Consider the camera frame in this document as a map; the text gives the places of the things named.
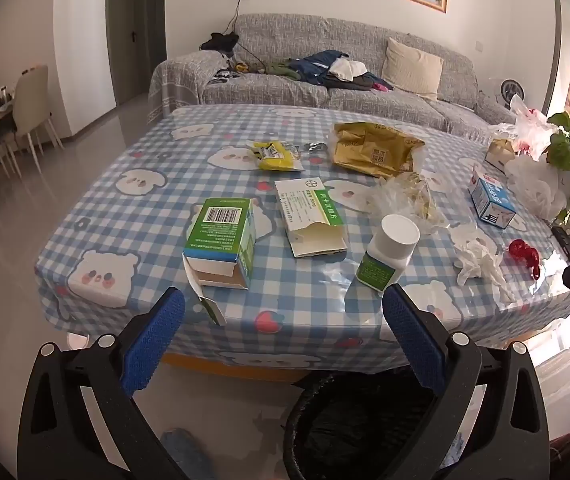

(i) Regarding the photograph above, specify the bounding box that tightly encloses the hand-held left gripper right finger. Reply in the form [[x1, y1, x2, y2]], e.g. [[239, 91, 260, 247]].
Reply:
[[382, 284, 550, 480]]

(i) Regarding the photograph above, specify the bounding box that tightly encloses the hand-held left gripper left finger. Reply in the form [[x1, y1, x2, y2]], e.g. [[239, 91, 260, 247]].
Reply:
[[17, 286, 186, 480]]

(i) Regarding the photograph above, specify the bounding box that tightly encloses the red plastic wrapper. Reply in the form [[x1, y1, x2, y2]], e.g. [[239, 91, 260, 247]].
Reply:
[[508, 239, 542, 281]]

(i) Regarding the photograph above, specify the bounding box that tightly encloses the white pill bottle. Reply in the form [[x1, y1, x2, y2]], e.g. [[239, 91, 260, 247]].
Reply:
[[356, 214, 421, 293]]

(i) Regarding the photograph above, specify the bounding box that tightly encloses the white tissue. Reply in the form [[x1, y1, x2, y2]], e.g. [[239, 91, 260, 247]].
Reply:
[[449, 223, 516, 304]]

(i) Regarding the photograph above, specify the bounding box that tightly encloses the trash bin with black liner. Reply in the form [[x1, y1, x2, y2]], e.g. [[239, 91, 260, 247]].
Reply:
[[283, 370, 468, 480]]

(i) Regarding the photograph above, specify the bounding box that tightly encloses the green medicine box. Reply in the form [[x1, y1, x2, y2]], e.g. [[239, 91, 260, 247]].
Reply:
[[183, 198, 257, 291]]

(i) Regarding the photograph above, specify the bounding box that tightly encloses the blue white milk carton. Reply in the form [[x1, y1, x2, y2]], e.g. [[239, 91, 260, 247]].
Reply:
[[468, 163, 516, 231]]

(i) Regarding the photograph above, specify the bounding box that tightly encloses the clear wrapper with gold foil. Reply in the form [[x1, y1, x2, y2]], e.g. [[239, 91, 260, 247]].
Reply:
[[369, 172, 450, 234]]

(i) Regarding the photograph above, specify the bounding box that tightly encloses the white medicine box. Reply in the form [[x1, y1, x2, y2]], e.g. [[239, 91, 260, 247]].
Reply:
[[275, 178, 348, 259]]

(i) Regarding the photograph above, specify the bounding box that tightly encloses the gold paper bag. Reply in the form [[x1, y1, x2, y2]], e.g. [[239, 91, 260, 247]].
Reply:
[[333, 122, 426, 179]]

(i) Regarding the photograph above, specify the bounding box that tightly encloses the wooden table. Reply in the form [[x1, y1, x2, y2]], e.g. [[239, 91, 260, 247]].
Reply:
[[161, 352, 312, 384]]

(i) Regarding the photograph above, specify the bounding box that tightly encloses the white plastic bag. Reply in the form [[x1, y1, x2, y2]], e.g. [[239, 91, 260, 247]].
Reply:
[[505, 156, 570, 221]]

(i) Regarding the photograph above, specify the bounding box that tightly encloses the blue checked tablecloth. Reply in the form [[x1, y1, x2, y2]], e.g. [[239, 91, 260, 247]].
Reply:
[[35, 105, 570, 377]]

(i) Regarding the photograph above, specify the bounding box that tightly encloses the tissue box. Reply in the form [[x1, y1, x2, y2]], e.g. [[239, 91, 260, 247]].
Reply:
[[485, 137, 516, 171]]

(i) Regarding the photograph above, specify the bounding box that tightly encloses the plastic bag with red print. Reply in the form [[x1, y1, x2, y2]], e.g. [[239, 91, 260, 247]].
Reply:
[[509, 93, 562, 162]]

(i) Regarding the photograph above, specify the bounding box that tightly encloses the white fan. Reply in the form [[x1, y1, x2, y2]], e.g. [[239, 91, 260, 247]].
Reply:
[[495, 77, 524, 111]]

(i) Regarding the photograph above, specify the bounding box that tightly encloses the yellow snack wrapper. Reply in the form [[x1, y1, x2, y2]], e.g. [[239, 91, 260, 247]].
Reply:
[[249, 141, 304, 172]]

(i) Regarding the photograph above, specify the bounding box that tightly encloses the beige chair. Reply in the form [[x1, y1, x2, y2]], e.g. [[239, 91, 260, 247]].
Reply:
[[0, 64, 66, 177]]

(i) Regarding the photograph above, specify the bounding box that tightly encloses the beige pillow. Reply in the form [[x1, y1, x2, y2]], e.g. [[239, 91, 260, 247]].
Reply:
[[381, 37, 444, 101]]

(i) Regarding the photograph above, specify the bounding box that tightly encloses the grey sofa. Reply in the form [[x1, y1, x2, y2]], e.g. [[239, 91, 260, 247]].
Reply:
[[147, 12, 522, 138]]

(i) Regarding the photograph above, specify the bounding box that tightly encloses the white cloth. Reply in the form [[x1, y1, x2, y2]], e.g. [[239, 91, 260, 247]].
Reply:
[[328, 59, 368, 81]]

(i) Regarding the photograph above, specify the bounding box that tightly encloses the pile of clothes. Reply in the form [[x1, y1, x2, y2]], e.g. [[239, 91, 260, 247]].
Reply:
[[287, 50, 396, 92]]

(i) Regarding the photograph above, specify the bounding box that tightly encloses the green cloth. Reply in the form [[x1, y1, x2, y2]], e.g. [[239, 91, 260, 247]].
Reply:
[[264, 60, 302, 79]]

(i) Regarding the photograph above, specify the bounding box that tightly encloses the black bag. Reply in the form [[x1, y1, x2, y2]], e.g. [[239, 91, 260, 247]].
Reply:
[[199, 32, 240, 54]]

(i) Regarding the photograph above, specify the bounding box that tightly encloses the grey door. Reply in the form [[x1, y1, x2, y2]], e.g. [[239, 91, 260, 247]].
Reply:
[[107, 0, 150, 109]]

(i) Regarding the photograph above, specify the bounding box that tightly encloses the black charger cable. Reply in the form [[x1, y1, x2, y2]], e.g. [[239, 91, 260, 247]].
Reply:
[[224, 0, 266, 72]]

